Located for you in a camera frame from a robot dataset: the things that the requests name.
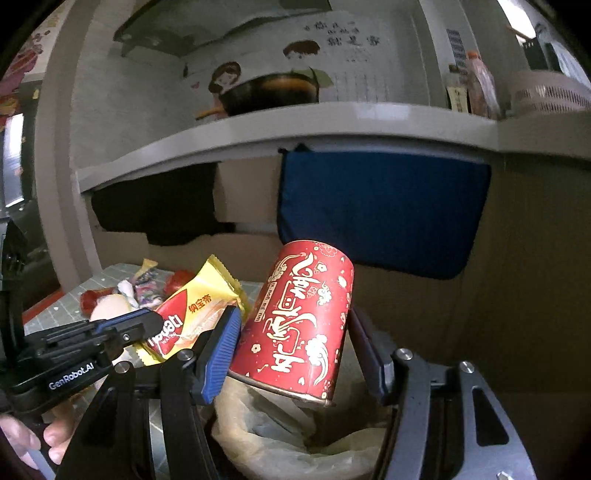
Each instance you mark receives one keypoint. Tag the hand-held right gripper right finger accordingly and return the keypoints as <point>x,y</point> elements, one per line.
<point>375,364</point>

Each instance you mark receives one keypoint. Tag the red plastic wrapper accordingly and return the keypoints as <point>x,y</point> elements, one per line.
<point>180,279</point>
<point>92,300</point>

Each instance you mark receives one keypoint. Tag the colourful candy wrapper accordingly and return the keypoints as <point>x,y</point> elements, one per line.
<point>148,286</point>

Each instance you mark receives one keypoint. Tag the grey kitchen counter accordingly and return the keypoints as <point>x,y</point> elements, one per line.
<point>323,124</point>

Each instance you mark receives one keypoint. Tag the yellow wafer snack packet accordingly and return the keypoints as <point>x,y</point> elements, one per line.
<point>196,302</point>

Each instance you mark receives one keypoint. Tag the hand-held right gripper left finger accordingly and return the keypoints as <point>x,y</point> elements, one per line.
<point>222,355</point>

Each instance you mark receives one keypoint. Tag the plastic bottle with orange cap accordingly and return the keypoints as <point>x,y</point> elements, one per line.
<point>482,87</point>

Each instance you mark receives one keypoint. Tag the pale round object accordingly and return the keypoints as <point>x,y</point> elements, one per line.
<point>110,308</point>

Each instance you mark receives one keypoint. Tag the bin with plastic liner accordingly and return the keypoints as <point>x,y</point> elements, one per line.
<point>286,438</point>

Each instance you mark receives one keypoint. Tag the brown cardboard panel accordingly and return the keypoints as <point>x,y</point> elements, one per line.
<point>521,286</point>

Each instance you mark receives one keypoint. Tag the person's left hand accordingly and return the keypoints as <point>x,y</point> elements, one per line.
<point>60,427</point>

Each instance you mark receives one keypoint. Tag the range hood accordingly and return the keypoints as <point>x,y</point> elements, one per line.
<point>198,27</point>

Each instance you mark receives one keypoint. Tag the small beige carton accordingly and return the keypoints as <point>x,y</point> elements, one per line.
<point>457,97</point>

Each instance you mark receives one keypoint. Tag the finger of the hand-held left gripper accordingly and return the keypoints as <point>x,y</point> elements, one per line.
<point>125,337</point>
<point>129,321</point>

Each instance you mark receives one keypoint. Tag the cartoon wall sticker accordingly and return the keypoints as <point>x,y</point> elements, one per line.
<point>351,50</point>

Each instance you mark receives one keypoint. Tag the red printed tin can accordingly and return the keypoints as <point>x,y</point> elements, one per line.
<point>295,323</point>

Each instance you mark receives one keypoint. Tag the blue hanging cloth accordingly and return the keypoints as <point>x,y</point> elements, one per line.
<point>383,212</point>

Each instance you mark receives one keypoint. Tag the black hanging cloth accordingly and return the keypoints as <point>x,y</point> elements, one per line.
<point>157,207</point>

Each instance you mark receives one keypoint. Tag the white hanging plastic bag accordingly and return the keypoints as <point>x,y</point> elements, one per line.
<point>565,60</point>

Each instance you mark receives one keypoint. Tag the red festive wall decoration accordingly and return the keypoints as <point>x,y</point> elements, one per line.
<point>27,50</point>

